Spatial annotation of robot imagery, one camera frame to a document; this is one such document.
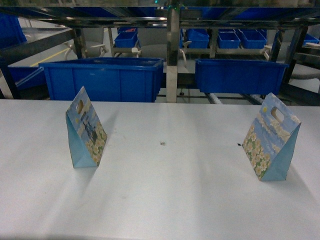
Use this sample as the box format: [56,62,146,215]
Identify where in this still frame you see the flower gift bag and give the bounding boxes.
[65,87,108,168]
[242,93,301,182]

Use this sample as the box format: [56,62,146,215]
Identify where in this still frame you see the steel rack upright post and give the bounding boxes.
[166,3,180,103]

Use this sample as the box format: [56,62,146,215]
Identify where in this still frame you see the large blue bin left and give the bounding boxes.
[39,57,164,103]

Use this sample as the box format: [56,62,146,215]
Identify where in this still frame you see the large blue bin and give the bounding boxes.
[39,57,164,103]
[195,59,289,95]

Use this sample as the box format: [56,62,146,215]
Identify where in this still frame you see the large blue bin right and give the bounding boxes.
[195,59,289,95]

